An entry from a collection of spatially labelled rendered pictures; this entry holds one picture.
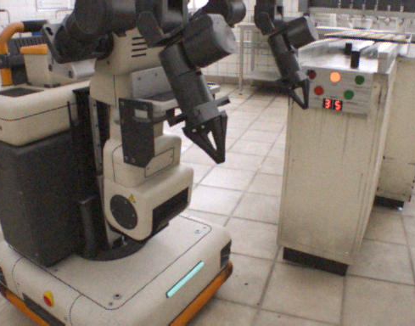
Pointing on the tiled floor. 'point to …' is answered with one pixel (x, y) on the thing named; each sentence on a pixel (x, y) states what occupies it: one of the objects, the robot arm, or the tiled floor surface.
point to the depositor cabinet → (402, 128)
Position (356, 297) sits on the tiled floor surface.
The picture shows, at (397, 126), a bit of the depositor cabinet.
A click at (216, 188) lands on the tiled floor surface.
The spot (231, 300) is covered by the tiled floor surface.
